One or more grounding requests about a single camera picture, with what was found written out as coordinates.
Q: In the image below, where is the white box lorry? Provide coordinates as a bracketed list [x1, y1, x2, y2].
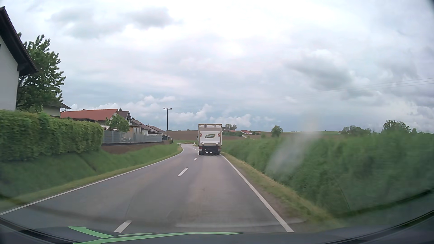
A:
[198, 123, 223, 156]

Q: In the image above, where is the wooden utility pole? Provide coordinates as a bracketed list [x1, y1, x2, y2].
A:
[163, 107, 173, 140]

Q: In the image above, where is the grey asphalt road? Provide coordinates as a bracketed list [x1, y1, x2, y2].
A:
[0, 144, 295, 234]

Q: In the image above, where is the grey metal fence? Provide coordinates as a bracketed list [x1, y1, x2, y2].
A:
[103, 130, 164, 144]

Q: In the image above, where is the grass verge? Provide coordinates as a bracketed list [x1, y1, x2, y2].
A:
[221, 151, 343, 231]

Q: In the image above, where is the small green tree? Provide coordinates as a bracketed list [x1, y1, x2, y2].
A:
[105, 115, 130, 133]

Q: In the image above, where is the car's own bonnet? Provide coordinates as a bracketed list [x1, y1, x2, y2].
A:
[0, 211, 434, 244]

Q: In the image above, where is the row of houses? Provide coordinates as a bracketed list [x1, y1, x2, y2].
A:
[42, 102, 165, 136]

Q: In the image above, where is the tall green crop field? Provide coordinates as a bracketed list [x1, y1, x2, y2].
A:
[222, 132, 434, 217]

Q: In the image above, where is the grass bank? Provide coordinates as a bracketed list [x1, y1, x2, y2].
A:
[0, 143, 184, 211]

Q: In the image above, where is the group of distant trees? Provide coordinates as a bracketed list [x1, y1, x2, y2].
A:
[340, 120, 418, 137]

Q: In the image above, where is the trimmed green hedge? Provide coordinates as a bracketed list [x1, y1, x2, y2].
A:
[0, 109, 104, 162]

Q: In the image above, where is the large green tree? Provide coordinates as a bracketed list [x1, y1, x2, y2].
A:
[16, 33, 66, 113]

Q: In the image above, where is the white house with dark roof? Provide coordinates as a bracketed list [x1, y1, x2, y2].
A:
[0, 6, 38, 111]

